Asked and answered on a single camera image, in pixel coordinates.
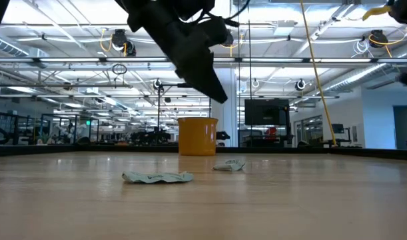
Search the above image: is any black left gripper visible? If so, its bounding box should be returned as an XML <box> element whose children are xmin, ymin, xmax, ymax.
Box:
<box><xmin>115</xmin><ymin>0</ymin><xmax>233</xmax><ymax>105</ymax></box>

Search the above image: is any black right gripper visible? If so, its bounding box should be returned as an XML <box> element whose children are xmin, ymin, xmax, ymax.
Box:
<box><xmin>388</xmin><ymin>0</ymin><xmax>407</xmax><ymax>89</ymax></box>

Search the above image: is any green white stevia packet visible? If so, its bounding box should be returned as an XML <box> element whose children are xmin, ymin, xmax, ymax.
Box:
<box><xmin>121</xmin><ymin>171</ymin><xmax>195</xmax><ymax>185</ymax></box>
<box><xmin>212</xmin><ymin>159</ymin><xmax>246</xmax><ymax>172</ymax></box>

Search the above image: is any orange plastic cup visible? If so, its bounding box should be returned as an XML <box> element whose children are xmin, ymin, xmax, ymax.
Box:
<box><xmin>177</xmin><ymin>117</ymin><xmax>219</xmax><ymax>157</ymax></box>

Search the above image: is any black monitor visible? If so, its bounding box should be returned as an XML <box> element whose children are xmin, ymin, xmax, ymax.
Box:
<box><xmin>244</xmin><ymin>98</ymin><xmax>290</xmax><ymax>127</ymax></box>

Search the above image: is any yellow hanging cable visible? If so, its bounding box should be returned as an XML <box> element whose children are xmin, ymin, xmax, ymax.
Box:
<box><xmin>299</xmin><ymin>0</ymin><xmax>338</xmax><ymax>147</ymax></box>

